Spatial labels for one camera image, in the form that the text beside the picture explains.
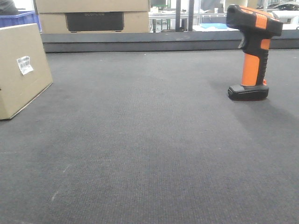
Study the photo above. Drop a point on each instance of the orange black barcode scanner gun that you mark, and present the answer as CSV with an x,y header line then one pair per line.
x,y
257,28

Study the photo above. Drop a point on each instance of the black raised table edge rail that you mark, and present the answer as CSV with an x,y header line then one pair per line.
x,y
141,42

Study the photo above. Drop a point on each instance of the white barcode label sticker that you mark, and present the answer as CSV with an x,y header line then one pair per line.
x,y
24,65

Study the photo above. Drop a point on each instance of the white background table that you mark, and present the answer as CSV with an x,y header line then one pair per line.
x,y
198,28

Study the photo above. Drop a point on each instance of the blue plastic crate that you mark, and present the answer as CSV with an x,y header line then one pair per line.
x,y
24,17

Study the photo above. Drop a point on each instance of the brown cardboard package box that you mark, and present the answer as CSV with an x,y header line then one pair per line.
x,y
17,90

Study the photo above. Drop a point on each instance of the blue tray on white table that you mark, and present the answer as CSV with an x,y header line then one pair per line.
x,y
213,26

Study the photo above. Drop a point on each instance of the black vertical post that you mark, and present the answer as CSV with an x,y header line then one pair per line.
x,y
177,18

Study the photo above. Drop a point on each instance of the large cardboard box with handle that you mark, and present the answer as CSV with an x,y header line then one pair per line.
x,y
93,16

